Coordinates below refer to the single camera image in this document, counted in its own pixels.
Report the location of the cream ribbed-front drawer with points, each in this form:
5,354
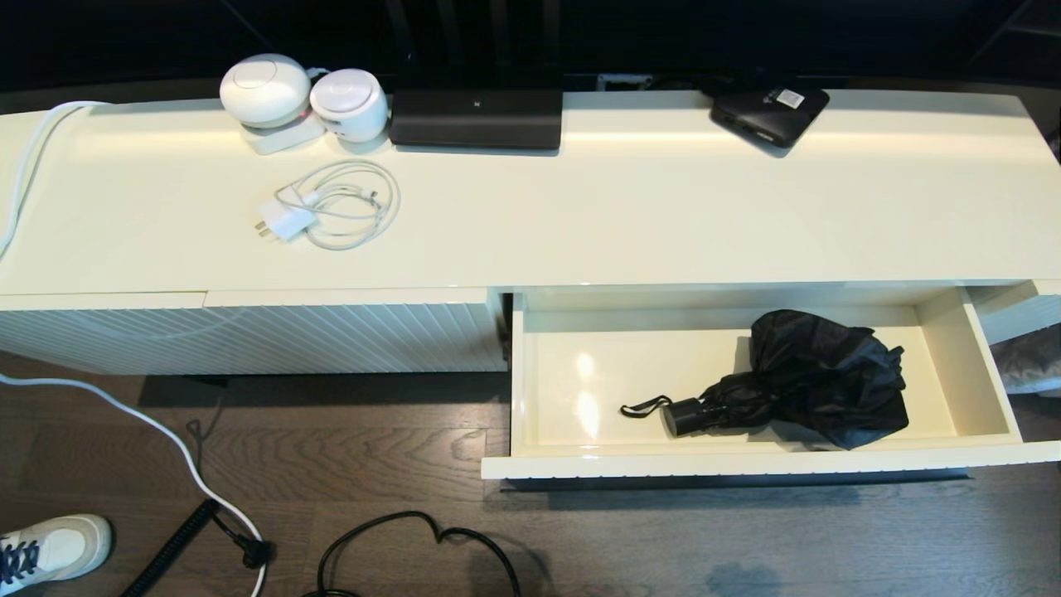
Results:
597,390

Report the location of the black folding umbrella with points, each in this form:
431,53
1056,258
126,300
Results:
821,373

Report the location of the white slatted cabinet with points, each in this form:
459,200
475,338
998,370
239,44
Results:
497,232

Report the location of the black router with antennas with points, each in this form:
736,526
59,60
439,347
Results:
477,118

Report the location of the white charger adapter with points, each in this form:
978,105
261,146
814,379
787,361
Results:
286,220

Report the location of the small white round device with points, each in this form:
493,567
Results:
350,103

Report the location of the black set-top box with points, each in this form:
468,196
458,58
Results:
767,112

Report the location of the large white round device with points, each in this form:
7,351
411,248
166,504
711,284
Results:
264,89

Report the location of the white fluffy slipper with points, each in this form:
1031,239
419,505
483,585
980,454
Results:
1032,365

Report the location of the white sneaker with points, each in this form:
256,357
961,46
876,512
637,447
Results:
58,547

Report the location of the white wall socket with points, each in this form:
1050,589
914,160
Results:
622,80

